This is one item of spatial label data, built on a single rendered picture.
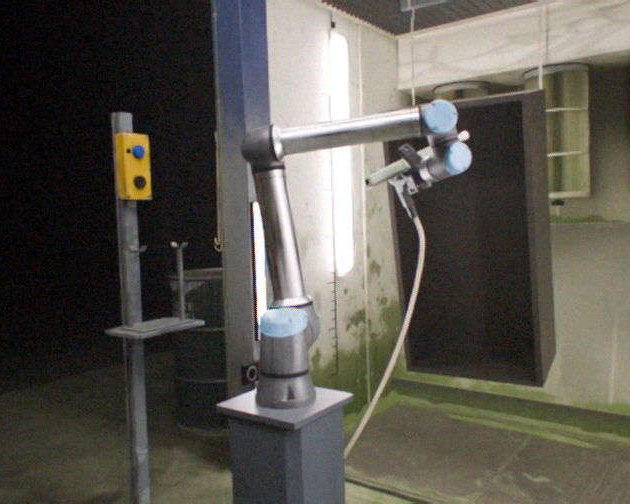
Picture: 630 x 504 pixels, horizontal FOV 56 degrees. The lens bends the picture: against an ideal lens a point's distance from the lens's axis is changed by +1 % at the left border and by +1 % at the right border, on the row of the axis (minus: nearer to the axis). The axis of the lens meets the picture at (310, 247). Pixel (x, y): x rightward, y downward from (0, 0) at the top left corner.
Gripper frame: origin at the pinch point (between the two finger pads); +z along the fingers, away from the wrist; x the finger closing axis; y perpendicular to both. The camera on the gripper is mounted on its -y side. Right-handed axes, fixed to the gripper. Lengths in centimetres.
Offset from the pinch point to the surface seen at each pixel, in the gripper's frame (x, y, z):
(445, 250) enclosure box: 46, 45, 57
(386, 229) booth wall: 66, 30, 133
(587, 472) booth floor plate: 38, 154, 22
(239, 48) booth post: -6, -80, 59
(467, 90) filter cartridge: 138, -24, 98
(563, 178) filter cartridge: 138, 45, 60
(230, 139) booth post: -24, -47, 71
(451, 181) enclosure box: 56, 15, 44
